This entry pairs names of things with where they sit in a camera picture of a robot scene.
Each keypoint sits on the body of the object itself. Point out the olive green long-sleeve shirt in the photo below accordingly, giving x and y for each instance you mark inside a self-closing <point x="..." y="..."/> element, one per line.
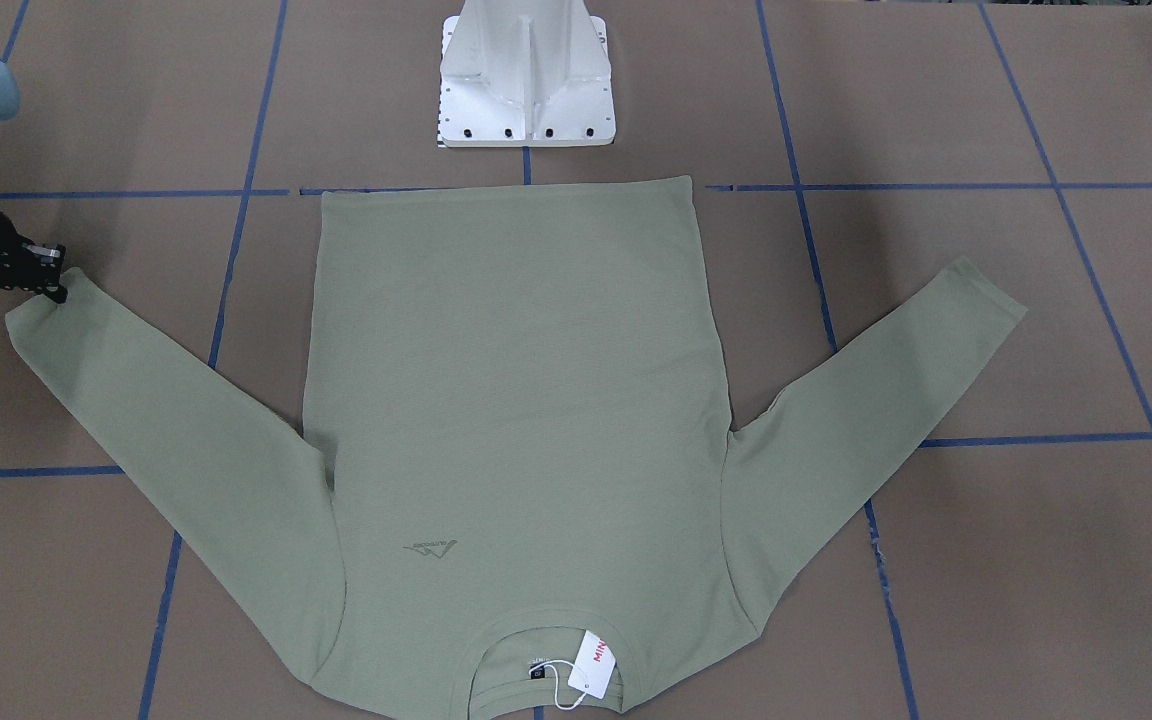
<point x="516" y="427"/>

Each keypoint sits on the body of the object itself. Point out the white paper hang tag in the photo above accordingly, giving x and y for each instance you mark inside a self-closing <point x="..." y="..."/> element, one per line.
<point x="591" y="669"/>

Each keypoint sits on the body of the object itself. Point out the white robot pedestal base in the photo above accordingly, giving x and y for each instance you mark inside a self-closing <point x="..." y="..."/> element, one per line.
<point x="525" y="74"/>

